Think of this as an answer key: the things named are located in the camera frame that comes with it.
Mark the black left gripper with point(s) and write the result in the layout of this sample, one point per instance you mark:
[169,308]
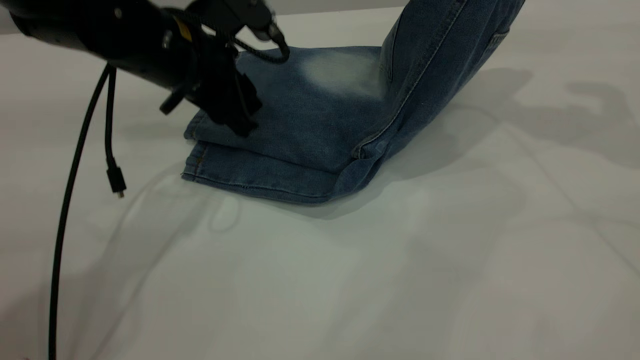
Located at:
[217,75]

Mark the blue denim jeans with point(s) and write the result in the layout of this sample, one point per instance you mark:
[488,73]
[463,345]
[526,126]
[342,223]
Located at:
[310,130]

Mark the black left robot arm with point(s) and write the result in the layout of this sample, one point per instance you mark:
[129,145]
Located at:
[100,35]

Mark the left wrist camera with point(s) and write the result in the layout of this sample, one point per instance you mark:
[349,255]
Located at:
[225,12]

